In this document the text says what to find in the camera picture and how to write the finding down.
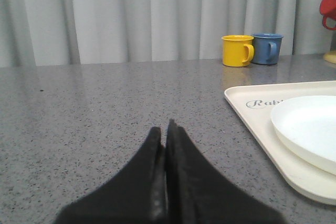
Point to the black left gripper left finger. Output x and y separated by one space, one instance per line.
136 194

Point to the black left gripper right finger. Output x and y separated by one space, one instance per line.
198 193

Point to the white round plate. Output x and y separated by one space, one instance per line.
306 126

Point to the cream rabbit serving tray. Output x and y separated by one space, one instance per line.
253 104

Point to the yellow enamel mug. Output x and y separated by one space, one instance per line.
238 50

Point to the blue enamel mug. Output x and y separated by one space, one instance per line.
267 48

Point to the wooden mug tree stand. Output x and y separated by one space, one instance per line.
330 57

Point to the grey pleated curtain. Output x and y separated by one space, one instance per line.
63 32

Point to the red enamel mug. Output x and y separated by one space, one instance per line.
327 10

